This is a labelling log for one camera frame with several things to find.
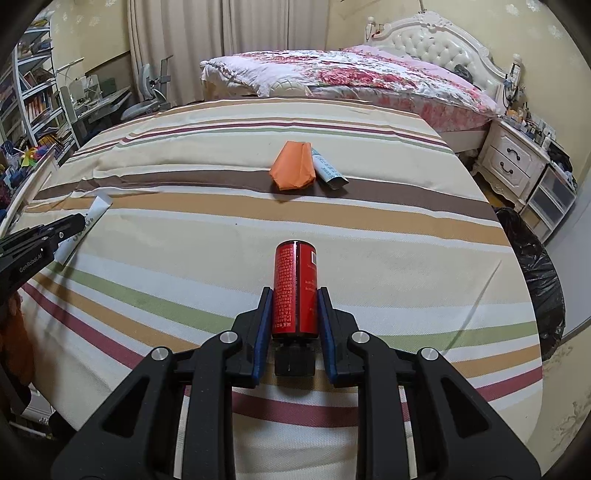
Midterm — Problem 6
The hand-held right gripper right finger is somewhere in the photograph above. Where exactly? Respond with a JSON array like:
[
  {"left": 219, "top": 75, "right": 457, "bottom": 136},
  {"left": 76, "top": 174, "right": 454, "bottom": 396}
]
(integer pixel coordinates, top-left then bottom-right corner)
[{"left": 318, "top": 286, "right": 541, "bottom": 480}]

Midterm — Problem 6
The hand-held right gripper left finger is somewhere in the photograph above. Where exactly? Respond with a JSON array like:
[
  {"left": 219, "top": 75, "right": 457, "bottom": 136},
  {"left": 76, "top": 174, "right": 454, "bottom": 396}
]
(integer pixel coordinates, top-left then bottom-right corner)
[{"left": 51, "top": 286, "right": 274, "bottom": 480}]

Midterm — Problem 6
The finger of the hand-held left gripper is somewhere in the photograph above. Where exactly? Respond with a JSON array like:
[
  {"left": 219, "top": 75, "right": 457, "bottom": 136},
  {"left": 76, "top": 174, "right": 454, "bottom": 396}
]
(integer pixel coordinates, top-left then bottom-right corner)
[{"left": 41, "top": 213, "right": 90, "bottom": 245}]

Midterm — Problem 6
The red can with black cap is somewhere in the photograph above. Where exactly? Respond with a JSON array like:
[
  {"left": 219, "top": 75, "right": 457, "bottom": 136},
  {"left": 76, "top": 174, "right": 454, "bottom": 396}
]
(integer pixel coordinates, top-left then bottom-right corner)
[{"left": 270, "top": 240, "right": 320, "bottom": 377}]

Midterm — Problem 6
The black trash bag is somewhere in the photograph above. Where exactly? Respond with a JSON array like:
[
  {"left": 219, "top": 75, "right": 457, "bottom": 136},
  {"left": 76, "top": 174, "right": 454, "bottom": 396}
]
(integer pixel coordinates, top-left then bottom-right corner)
[{"left": 496, "top": 207, "right": 566, "bottom": 361}]

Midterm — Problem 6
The person's left forearm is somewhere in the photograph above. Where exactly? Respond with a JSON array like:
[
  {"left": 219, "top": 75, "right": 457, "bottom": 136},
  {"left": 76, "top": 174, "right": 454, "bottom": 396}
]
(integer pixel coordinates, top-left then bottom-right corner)
[{"left": 0, "top": 291, "right": 35, "bottom": 398}]

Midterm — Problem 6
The colourful toy pile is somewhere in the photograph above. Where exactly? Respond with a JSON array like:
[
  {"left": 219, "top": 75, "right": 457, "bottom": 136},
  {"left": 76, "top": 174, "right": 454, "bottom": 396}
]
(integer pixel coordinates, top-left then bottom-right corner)
[{"left": 0, "top": 138, "right": 51, "bottom": 199}]

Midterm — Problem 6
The striped tablecloth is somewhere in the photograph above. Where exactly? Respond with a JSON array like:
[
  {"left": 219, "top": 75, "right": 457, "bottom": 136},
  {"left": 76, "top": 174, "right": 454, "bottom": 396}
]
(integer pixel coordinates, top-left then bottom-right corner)
[{"left": 9, "top": 97, "right": 546, "bottom": 480}]

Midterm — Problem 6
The grey study desk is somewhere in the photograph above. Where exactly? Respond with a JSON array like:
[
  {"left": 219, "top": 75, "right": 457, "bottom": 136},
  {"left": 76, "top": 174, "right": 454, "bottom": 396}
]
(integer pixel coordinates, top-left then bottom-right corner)
[{"left": 60, "top": 76, "right": 132, "bottom": 144}]

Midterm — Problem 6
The white bookshelf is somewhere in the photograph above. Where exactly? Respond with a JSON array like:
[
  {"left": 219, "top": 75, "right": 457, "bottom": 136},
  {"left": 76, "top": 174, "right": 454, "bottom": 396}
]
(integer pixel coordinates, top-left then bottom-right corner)
[{"left": 0, "top": 18, "right": 77, "bottom": 162}]

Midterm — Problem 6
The grey desk chair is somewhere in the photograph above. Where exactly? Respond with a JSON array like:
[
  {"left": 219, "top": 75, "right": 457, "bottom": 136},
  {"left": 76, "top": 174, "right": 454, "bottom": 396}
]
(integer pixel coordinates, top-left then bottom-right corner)
[{"left": 121, "top": 58, "right": 174, "bottom": 121}]

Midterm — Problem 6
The blue and white tube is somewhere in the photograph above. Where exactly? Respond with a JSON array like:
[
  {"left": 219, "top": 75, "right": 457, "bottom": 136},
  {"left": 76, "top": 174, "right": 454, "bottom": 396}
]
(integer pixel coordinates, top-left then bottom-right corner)
[{"left": 310, "top": 148, "right": 349, "bottom": 191}]

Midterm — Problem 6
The orange packet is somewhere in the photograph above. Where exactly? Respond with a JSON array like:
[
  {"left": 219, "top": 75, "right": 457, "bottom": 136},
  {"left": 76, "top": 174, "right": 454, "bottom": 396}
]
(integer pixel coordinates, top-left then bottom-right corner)
[{"left": 269, "top": 141, "right": 318, "bottom": 193}]

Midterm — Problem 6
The beige curtain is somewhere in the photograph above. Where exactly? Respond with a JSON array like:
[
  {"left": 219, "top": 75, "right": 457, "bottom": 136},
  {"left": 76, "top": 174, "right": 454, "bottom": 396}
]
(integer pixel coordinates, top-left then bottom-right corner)
[
  {"left": 222, "top": 0, "right": 331, "bottom": 56},
  {"left": 127, "top": 0, "right": 227, "bottom": 104}
]

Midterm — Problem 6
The white nightstand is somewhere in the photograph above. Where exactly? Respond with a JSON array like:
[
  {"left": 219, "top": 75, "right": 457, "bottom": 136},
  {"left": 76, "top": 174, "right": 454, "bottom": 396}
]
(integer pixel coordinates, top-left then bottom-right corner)
[{"left": 471, "top": 117, "right": 550, "bottom": 208}]

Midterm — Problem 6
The floral blanket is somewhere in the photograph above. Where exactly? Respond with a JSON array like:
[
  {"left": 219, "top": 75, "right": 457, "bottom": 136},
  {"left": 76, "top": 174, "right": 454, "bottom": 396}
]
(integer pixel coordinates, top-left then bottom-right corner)
[{"left": 199, "top": 45, "right": 499, "bottom": 121}]

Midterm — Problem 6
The plastic drawer unit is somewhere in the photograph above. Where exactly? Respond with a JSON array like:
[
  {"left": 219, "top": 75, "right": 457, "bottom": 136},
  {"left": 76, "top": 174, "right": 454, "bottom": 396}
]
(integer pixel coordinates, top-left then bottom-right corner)
[{"left": 526, "top": 164, "right": 578, "bottom": 243}]

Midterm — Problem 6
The group of small bottles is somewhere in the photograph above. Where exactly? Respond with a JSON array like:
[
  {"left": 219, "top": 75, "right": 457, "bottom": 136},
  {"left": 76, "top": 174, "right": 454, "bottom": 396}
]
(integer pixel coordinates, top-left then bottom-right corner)
[{"left": 501, "top": 104, "right": 555, "bottom": 144}]

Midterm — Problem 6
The dark clutter pile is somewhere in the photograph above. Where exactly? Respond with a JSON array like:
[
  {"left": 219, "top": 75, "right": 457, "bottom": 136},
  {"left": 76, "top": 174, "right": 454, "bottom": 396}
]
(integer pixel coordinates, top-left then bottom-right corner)
[{"left": 547, "top": 141, "right": 578, "bottom": 185}]

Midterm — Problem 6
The white tufted headboard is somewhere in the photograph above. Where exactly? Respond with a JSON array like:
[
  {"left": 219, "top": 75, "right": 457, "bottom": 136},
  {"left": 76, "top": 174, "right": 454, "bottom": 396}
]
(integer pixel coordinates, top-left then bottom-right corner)
[{"left": 365, "top": 11, "right": 509, "bottom": 100}]

